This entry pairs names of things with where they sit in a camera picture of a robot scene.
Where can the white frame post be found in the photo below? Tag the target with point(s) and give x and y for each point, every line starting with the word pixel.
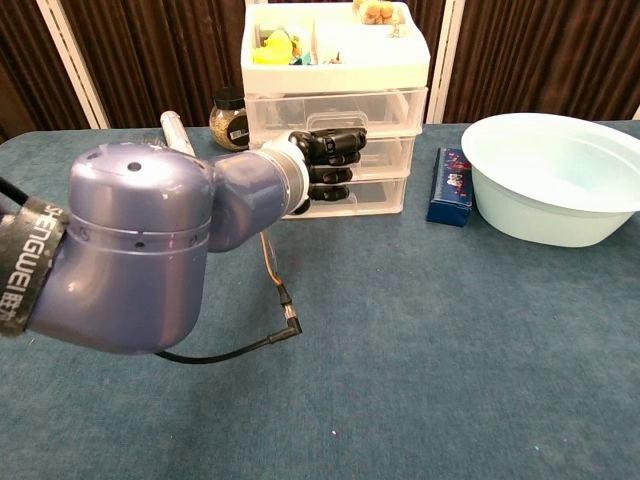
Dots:
pixel 442 65
pixel 75 65

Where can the clear plastic drawer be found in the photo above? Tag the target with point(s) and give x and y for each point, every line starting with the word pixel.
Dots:
pixel 390 157

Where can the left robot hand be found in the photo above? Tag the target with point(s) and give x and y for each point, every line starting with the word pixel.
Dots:
pixel 330 145

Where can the white plastic drawer organizer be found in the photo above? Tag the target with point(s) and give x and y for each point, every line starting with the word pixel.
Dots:
pixel 335 80

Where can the blue felt table cover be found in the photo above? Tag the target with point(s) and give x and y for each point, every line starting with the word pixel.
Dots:
pixel 400 350

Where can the dark blue printed carton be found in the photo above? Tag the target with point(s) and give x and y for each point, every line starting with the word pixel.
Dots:
pixel 447 200

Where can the glass jar with black lid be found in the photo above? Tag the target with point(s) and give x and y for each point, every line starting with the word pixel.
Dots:
pixel 227 125

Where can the long clear plastic tube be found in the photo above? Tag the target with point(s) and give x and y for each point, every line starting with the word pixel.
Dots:
pixel 175 132

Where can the teal binder clips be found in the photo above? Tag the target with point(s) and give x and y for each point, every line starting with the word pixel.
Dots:
pixel 302 60

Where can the yellow rubber duck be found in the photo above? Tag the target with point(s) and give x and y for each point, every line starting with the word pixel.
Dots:
pixel 272 47

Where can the left purple robot arm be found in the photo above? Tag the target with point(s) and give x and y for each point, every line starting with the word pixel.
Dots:
pixel 135 240

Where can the dark brown pleated curtain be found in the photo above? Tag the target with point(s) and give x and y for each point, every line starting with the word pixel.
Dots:
pixel 150 50

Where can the light blue plastic basin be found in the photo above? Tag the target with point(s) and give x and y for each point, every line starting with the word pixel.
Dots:
pixel 550 175

